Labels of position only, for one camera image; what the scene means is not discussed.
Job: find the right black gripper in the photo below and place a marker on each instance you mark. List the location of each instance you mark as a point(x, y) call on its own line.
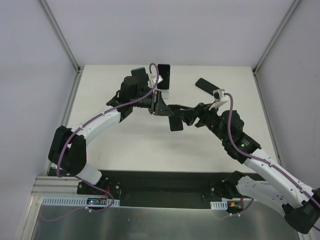
point(200, 116)

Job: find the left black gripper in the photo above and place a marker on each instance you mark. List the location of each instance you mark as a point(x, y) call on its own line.
point(155, 104)

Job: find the black folding phone stand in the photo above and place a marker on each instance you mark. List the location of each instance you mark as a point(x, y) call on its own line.
point(181, 114)

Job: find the silver folding phone stand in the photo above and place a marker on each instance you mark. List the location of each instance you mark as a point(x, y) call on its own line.
point(165, 94)

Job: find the black phone blue edge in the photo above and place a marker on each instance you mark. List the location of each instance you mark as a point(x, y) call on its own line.
point(165, 73)

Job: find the black phone teal edge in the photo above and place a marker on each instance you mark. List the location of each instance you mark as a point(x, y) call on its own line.
point(140, 73)

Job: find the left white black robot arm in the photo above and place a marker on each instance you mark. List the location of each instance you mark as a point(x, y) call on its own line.
point(68, 150)

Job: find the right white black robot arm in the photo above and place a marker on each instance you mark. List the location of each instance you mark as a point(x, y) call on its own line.
point(297, 202)

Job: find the black phone far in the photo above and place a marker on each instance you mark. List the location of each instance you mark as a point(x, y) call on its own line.
point(206, 86)

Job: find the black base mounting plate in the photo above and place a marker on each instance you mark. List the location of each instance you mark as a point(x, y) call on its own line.
point(156, 189)

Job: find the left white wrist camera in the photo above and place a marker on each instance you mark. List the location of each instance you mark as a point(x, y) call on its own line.
point(152, 80)

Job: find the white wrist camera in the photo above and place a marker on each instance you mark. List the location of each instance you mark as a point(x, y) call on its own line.
point(152, 80)
point(219, 99)

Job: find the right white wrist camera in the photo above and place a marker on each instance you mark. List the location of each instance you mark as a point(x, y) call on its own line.
point(219, 99)

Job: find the left aluminium frame post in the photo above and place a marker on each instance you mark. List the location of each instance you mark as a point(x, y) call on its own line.
point(59, 34)

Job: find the aluminium frame post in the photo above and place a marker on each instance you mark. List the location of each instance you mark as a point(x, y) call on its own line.
point(59, 34)
point(276, 35)

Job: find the right white cable duct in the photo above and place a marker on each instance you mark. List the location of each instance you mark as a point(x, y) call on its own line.
point(225, 204)

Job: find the white cable duct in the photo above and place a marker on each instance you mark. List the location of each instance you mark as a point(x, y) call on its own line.
point(79, 201)
point(225, 204)

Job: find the left white cable duct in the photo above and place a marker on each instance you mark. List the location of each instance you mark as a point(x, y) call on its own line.
point(79, 201)

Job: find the right aluminium frame post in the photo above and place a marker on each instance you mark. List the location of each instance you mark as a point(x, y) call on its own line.
point(276, 35)

